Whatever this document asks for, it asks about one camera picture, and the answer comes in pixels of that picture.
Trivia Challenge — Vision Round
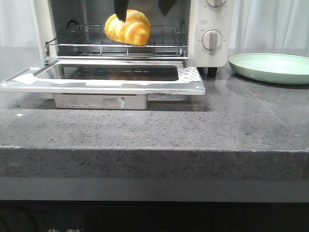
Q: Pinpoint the lower timer knob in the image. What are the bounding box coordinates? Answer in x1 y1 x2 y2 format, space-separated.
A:
202 29 223 51

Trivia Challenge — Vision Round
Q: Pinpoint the glass oven door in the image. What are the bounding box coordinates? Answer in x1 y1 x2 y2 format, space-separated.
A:
0 58 205 110

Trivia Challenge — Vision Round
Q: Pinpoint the white Toshiba toaster oven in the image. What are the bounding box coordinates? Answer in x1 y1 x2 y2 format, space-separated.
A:
31 0 234 77

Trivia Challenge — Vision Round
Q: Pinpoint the upper temperature knob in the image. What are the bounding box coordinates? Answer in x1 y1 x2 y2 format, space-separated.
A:
206 0 225 8

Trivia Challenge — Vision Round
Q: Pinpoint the orange striped croissant bread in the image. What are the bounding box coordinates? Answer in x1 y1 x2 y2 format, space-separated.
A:
104 9 151 46

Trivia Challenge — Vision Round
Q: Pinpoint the white curtain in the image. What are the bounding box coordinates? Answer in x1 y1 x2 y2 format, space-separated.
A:
0 0 309 50

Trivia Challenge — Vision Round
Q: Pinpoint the light green plate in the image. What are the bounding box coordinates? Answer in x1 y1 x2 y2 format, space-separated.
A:
228 53 309 85

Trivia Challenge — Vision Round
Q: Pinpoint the metal wire oven rack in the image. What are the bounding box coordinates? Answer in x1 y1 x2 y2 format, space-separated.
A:
45 25 188 58

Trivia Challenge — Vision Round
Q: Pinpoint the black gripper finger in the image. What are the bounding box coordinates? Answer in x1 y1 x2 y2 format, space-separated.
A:
113 0 129 22
158 0 177 16

